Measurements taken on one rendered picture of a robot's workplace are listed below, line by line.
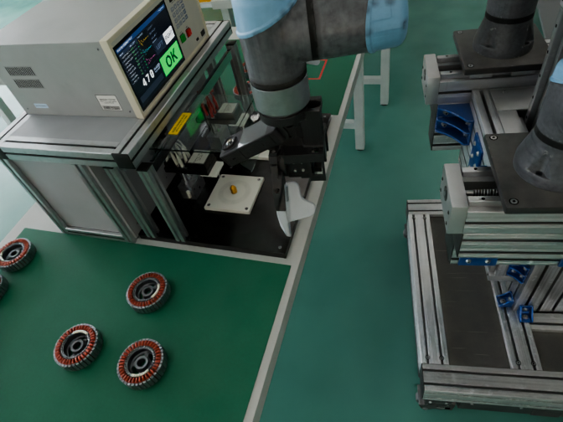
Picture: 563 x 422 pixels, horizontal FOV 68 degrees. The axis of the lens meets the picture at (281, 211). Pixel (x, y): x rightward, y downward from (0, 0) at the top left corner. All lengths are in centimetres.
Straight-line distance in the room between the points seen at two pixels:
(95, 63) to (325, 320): 134
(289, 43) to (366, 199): 184
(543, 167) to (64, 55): 105
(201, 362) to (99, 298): 38
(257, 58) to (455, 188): 58
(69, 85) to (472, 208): 99
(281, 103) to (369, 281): 151
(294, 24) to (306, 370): 149
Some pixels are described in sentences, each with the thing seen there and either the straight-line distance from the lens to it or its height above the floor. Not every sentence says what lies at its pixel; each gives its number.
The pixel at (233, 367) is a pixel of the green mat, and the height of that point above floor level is 75.
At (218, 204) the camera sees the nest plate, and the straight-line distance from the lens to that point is 129.
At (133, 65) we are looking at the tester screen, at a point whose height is 123.
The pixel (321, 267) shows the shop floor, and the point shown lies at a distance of 202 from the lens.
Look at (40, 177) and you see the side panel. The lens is 134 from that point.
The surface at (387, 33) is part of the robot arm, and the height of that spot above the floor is 145.
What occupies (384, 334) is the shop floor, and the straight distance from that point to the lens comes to 185.
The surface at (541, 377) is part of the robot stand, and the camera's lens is 165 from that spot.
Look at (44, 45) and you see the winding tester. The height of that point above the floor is 131.
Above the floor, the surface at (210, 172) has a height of 88.
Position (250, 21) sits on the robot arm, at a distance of 49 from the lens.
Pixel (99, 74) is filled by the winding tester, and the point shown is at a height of 124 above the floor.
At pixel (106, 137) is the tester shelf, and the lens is 112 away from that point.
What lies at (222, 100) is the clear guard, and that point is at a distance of 119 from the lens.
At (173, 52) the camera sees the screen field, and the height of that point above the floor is 118.
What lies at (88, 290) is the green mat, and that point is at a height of 75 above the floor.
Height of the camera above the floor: 167
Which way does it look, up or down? 47 degrees down
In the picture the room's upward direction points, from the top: 14 degrees counter-clockwise
